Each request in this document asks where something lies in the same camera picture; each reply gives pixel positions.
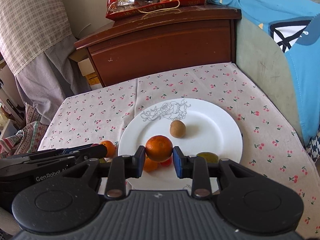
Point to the dark red wooden cabinet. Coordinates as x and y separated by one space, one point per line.
161 41

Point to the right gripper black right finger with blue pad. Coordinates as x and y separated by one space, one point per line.
194 168

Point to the white plate rose drawing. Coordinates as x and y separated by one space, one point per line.
209 128

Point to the plaid beige cover cloth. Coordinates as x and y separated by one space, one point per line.
29 27

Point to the orange tangerine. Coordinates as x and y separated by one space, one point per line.
150 165
159 148
111 149

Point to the blue printed cloth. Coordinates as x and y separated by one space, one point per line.
294 27

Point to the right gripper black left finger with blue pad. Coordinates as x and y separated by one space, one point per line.
122 168

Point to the green sofa armrest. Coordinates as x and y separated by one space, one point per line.
261 59

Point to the cardboard box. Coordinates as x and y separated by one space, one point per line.
80 59

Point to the cherry print tablecloth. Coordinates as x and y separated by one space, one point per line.
271 145

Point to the striped colourful fabric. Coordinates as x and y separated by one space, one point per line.
26 140

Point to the brown kiwi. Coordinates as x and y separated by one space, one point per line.
177 129

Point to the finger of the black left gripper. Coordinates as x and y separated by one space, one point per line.
85 152

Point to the red cherry tomato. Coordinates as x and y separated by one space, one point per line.
166 163

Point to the green plum fruit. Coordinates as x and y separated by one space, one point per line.
209 157

